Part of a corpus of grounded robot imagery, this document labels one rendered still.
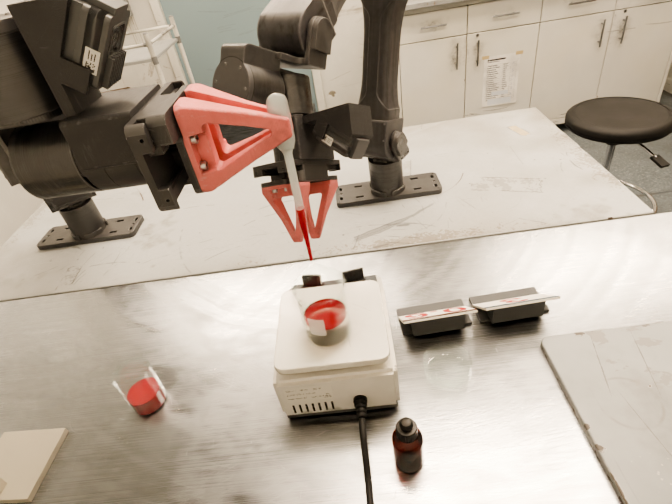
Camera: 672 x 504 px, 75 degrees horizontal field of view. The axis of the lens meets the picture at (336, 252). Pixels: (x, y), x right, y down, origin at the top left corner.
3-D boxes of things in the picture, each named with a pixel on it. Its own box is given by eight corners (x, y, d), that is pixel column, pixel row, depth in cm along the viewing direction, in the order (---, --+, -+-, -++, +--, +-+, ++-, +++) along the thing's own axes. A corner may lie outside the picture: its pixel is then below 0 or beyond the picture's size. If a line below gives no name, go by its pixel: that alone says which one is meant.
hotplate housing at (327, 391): (294, 299, 65) (282, 257, 60) (382, 288, 64) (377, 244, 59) (283, 441, 48) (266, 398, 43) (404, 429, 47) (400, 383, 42)
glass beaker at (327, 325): (360, 347, 46) (350, 290, 41) (309, 360, 45) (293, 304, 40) (347, 308, 50) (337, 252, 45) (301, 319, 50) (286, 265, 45)
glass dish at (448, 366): (414, 366, 53) (413, 354, 51) (451, 346, 54) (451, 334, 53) (442, 400, 49) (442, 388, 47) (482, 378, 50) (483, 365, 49)
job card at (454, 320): (396, 310, 60) (394, 288, 58) (461, 300, 60) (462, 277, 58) (405, 345, 55) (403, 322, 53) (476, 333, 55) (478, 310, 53)
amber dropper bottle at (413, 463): (424, 475, 43) (422, 437, 38) (393, 473, 43) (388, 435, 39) (424, 445, 45) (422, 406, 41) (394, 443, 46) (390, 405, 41)
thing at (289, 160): (305, 264, 41) (266, 99, 31) (305, 258, 41) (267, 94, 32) (317, 263, 41) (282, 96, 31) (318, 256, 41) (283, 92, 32)
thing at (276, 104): (279, 151, 35) (266, 94, 32) (295, 149, 35) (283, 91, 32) (278, 155, 34) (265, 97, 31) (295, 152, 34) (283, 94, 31)
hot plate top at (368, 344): (282, 295, 54) (280, 290, 54) (379, 283, 53) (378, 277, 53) (274, 376, 45) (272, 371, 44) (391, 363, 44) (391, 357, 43)
